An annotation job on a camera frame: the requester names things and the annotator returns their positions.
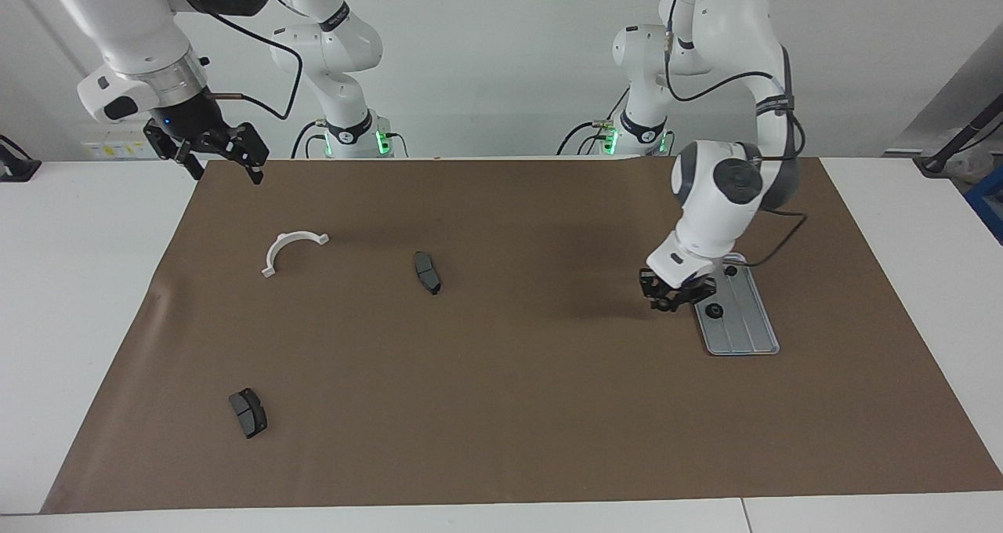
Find dark grey brake pad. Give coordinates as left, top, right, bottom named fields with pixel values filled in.
left=413, top=251, right=443, bottom=296
left=229, top=388, right=269, bottom=440

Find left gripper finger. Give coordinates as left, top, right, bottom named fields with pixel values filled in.
left=639, top=269, right=671, bottom=314
left=674, top=278, right=718, bottom=308

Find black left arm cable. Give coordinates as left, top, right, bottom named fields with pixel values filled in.
left=662, top=31, right=808, bottom=269

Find silver metal tray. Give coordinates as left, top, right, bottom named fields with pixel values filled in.
left=696, top=259, right=781, bottom=357

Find black table clamp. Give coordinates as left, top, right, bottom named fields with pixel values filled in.
left=0, top=135, right=42, bottom=183

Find brown table mat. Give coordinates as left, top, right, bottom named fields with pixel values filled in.
left=41, top=155, right=1003, bottom=514

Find black stand pole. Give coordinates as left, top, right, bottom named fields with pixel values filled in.
left=913, top=94, right=1003, bottom=175

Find white curved plastic bracket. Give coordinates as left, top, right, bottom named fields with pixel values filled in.
left=261, top=231, right=331, bottom=278

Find black left base cables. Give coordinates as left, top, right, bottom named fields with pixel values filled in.
left=556, top=86, right=629, bottom=156

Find black right base cable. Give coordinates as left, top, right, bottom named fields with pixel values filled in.
left=291, top=120, right=324, bottom=159

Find blue crate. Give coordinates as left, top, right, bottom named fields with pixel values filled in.
left=965, top=165, right=1003, bottom=244

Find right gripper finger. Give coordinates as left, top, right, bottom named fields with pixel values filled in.
left=204, top=120, right=270, bottom=184
left=143, top=118, right=205, bottom=179

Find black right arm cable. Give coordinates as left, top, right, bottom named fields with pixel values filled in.
left=205, top=8, right=305, bottom=120

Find white power strip box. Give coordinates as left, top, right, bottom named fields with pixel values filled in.
left=82, top=140, right=154, bottom=160

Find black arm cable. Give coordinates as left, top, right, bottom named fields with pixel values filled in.
left=662, top=31, right=808, bottom=269
left=205, top=8, right=305, bottom=120

